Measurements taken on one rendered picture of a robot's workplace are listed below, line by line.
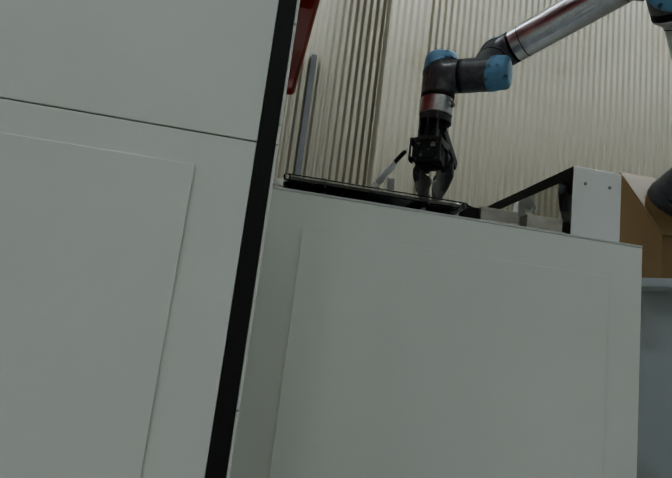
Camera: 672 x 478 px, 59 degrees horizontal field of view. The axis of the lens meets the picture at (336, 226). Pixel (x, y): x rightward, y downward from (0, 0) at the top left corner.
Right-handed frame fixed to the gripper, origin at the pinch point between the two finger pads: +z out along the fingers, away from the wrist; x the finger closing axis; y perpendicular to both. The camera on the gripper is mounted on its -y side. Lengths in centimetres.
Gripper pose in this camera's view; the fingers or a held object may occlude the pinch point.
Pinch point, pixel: (430, 207)
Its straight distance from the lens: 131.4
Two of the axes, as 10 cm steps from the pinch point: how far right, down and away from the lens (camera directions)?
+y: -4.5, -2.2, -8.7
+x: 8.9, 0.2, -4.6
